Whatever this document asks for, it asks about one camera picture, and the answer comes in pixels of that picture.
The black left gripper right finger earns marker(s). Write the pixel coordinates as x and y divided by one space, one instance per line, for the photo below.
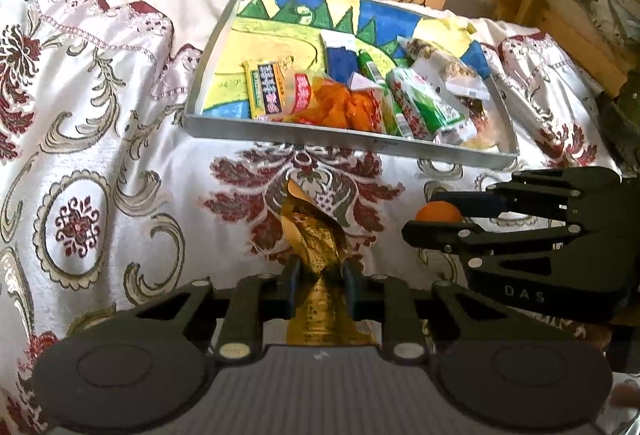
499 367

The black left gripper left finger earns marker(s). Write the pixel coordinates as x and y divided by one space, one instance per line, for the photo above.
144 367

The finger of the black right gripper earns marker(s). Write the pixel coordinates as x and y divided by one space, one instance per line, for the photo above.
469 241
525 199

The orange tangerine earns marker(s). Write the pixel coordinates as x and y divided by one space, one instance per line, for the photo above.
439 212

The green white snack packet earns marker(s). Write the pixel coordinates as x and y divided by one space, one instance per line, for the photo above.
429 116

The green tube snack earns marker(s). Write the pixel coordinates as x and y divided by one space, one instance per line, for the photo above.
370 70

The clear nut mix snack bag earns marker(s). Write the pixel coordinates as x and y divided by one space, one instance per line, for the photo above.
444 70

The gold foil snack packet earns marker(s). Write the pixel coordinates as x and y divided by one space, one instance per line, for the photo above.
321 315

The orange red snack bag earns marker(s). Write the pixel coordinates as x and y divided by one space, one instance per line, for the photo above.
321 101

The dark blue stick packet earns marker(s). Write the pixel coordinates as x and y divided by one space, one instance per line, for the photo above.
340 56

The yellow purple snack packet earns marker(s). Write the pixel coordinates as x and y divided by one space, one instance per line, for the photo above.
265 81

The brown rice cake packet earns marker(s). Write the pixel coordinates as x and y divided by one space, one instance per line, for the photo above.
486 135

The grey tray with dinosaur drawing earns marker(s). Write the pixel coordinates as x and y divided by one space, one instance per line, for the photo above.
270 29

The floral satin bedspread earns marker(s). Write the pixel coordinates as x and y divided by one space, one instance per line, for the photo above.
107 201

